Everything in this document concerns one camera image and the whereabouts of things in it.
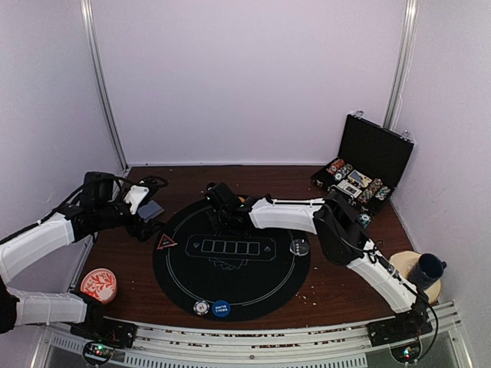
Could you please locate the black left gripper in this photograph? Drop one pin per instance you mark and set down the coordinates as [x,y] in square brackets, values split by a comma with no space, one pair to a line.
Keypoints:
[146,229]

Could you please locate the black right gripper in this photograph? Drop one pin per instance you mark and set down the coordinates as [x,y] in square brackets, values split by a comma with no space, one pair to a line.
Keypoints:
[215,223]

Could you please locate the red triangular all-in marker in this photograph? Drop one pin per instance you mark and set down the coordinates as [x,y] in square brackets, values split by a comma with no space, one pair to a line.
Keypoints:
[164,242]

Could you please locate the clear round dealer button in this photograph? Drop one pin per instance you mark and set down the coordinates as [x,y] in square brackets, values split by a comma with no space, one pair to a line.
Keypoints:
[299,247]

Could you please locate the blue small blind button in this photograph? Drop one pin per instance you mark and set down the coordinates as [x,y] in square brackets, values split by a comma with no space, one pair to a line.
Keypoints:
[221,308]

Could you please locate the blue white chip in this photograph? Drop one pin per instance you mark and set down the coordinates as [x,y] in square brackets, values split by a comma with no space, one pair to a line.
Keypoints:
[201,308]

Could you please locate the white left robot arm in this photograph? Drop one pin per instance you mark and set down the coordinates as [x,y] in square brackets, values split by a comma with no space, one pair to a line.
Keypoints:
[94,210]

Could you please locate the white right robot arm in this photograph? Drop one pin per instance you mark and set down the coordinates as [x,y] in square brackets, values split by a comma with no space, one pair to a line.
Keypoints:
[342,238]

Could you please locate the blue patterned card deck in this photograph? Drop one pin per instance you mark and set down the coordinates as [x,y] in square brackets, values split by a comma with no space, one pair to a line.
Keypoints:
[150,210]

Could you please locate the round black poker mat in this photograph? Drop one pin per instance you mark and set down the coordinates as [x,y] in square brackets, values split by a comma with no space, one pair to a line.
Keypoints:
[255,272]

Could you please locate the red white patterned cup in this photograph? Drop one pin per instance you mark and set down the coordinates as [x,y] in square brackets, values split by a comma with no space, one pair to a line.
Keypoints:
[101,284]

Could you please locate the red chip row in case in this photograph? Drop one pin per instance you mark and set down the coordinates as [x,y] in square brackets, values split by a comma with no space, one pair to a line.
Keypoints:
[335,166]

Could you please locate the green chip row in case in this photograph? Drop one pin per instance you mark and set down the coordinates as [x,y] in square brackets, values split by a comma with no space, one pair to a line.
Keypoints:
[343,172]

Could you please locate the green poker chip stack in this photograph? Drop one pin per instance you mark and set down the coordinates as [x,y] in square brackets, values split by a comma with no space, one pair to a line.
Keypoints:
[365,219]

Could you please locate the card deck in case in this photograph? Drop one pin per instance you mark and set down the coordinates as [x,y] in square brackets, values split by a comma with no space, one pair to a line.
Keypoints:
[354,183]

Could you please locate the right chip rows in case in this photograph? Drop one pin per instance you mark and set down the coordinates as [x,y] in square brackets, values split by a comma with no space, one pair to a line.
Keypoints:
[376,189]

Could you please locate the black poker chip case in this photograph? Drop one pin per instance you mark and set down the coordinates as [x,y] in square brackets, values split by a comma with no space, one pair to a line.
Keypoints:
[373,151]

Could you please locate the round wooden coaster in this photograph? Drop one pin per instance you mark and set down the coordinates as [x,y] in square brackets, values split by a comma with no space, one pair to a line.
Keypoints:
[404,261]

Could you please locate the dark blue mug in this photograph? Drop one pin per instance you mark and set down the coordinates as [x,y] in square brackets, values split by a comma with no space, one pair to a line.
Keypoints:
[427,271]

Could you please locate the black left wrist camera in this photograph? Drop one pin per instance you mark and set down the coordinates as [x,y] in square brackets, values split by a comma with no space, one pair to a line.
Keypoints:
[97,189]

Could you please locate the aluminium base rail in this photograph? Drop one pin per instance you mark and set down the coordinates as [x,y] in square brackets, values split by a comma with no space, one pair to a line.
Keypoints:
[343,345]

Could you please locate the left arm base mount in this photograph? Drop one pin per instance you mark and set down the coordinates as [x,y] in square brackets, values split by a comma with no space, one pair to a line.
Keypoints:
[104,335]

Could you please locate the aluminium frame post right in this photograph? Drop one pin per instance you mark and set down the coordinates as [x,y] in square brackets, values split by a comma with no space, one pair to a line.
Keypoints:
[403,63]

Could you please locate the aluminium frame post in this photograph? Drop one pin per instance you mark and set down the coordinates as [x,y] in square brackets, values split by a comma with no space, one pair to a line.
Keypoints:
[102,91]
[403,63]

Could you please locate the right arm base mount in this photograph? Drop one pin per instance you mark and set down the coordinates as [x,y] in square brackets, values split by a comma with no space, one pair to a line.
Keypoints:
[402,334]

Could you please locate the aluminium frame post left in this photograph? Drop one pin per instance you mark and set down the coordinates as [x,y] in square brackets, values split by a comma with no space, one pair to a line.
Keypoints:
[102,91]

